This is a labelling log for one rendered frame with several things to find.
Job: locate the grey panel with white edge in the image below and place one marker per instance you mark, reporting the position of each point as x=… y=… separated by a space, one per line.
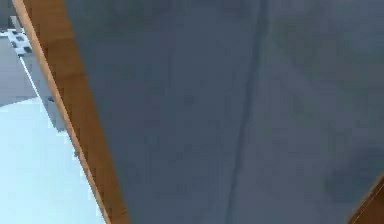
x=46 y=96

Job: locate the white shelf with dark squares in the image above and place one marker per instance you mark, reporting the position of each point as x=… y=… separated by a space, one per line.
x=16 y=41

